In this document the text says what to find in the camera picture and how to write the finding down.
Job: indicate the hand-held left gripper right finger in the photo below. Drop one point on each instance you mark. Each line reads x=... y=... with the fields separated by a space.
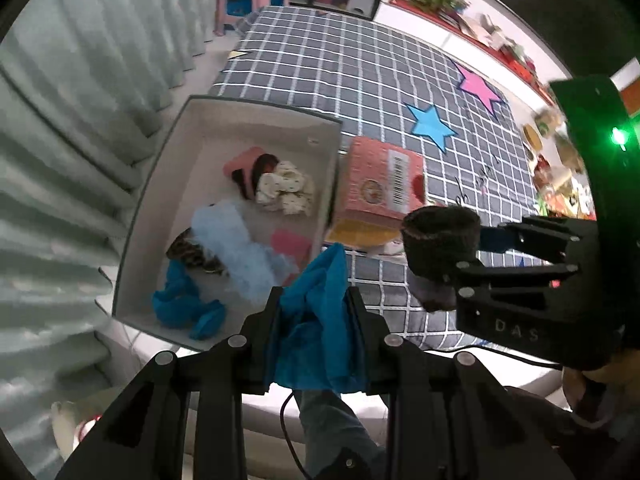
x=362 y=330

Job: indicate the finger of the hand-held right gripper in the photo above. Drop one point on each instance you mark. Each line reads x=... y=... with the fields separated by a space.
x=500 y=239
x=500 y=280

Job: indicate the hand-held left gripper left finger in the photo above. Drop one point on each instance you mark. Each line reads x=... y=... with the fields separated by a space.
x=267 y=330

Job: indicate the light blue fluffy cloth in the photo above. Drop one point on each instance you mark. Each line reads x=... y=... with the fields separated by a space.
x=235 y=245

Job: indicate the white cardboard box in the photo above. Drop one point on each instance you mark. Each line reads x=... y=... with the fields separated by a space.
x=200 y=130

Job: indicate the dark brown soft item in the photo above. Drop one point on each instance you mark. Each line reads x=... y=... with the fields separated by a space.
x=250 y=180

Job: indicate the pink soft item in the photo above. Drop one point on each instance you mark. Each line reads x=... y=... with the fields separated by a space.
x=242 y=162

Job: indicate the person's right hand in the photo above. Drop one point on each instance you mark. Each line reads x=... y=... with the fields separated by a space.
x=600 y=367

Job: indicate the pile of colourful snack packets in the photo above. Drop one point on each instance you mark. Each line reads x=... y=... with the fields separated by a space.
x=560 y=175

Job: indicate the black pink hair clip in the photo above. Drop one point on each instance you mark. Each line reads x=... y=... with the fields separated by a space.
x=481 y=180

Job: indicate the white mattress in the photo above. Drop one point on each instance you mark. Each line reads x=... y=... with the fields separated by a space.
x=260 y=410

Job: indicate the pink knitted cloth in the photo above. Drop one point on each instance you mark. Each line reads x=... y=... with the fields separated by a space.
x=290 y=247

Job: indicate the leopard print cloth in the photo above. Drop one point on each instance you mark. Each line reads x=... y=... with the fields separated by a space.
x=192 y=255

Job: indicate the jar with yellow lid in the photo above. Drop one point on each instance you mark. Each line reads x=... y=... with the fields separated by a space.
x=531 y=136

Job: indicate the person's jeans leg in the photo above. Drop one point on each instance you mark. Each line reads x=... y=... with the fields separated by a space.
x=340 y=435

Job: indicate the cream floral socks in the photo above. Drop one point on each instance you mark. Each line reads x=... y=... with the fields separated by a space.
x=285 y=187

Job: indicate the pink cardboard box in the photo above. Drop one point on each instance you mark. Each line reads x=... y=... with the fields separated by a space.
x=365 y=180

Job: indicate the grey grid blanket with stars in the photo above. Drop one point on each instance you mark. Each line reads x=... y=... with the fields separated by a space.
x=350 y=85

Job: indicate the red shelf with goods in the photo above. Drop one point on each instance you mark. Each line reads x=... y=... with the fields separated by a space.
x=475 y=25

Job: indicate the pale green curtain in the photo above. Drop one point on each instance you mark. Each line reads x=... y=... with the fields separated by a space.
x=75 y=160

